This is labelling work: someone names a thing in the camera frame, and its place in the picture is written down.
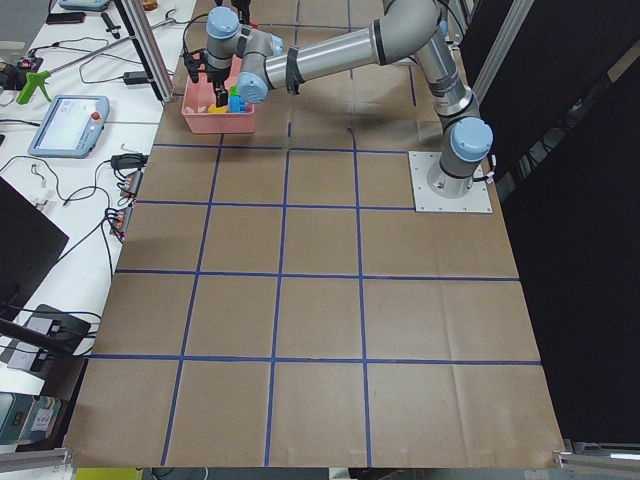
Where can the aluminium frame post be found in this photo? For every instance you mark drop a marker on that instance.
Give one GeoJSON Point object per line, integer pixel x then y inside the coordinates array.
{"type": "Point", "coordinates": [139, 29]}

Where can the green handled grabber tool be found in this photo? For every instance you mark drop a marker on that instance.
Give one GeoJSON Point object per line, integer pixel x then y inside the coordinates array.
{"type": "Point", "coordinates": [37, 80]}

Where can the blue toy block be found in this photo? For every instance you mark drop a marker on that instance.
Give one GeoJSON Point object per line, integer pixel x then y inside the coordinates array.
{"type": "Point", "coordinates": [237, 104]}

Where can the black phone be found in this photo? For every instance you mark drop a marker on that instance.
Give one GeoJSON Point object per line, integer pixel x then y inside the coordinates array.
{"type": "Point", "coordinates": [65, 18]}

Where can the orange usb hub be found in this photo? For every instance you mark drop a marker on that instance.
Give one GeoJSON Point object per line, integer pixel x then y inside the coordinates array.
{"type": "Point", "coordinates": [130, 186]}
{"type": "Point", "coordinates": [119, 220]}

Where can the black power adapter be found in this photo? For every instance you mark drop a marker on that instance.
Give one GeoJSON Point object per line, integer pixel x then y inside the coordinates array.
{"type": "Point", "coordinates": [135, 78]}

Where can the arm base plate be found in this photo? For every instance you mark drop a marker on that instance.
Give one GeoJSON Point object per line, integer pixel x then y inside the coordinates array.
{"type": "Point", "coordinates": [436, 192]}

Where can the yellow toy block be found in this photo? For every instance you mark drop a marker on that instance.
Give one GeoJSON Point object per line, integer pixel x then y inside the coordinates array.
{"type": "Point", "coordinates": [213, 109]}

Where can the blue teach pendant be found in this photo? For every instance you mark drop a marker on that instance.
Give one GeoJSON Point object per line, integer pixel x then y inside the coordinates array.
{"type": "Point", "coordinates": [71, 127]}

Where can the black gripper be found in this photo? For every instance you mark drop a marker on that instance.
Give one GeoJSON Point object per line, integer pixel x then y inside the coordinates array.
{"type": "Point", "coordinates": [217, 76]}

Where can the pink plastic box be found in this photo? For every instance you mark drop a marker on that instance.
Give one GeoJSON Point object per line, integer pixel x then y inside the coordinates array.
{"type": "Point", "coordinates": [197, 100]}

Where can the black monitor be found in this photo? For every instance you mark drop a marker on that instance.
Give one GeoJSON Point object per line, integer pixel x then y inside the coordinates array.
{"type": "Point", "coordinates": [30, 246]}

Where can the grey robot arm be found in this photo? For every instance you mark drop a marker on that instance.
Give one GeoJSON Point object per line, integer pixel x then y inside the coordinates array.
{"type": "Point", "coordinates": [407, 29]}

